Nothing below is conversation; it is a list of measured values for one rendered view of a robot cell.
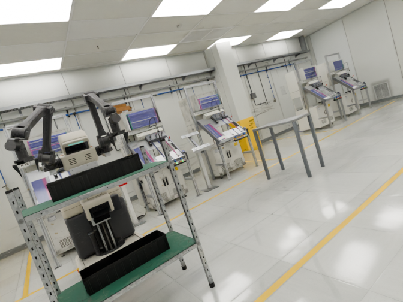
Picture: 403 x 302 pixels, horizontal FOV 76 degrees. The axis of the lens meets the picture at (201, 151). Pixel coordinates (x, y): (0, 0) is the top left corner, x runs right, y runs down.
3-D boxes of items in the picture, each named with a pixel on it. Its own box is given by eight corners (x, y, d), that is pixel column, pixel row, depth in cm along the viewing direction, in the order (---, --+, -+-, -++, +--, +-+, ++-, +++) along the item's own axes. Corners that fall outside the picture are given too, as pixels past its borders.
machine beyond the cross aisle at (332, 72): (374, 107, 770) (358, 44, 752) (361, 114, 727) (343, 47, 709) (331, 116, 885) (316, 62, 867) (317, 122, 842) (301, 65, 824)
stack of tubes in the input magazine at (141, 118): (159, 121, 456) (154, 107, 454) (132, 129, 430) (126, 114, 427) (156, 123, 467) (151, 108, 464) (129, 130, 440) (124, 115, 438)
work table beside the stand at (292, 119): (310, 177, 343) (294, 119, 336) (267, 179, 397) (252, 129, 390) (325, 166, 371) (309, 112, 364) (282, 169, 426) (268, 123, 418)
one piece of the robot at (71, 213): (81, 265, 255) (50, 186, 247) (133, 238, 283) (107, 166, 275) (86, 276, 226) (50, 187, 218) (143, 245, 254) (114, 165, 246)
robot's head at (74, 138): (60, 148, 219) (56, 134, 210) (86, 141, 230) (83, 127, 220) (65, 159, 211) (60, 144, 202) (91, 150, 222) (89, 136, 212)
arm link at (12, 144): (30, 130, 155) (14, 129, 153) (21, 130, 143) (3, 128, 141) (28, 151, 155) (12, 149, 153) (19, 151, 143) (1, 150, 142)
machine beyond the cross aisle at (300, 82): (349, 119, 695) (331, 50, 677) (334, 127, 652) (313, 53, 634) (306, 127, 811) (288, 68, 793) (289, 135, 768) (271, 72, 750)
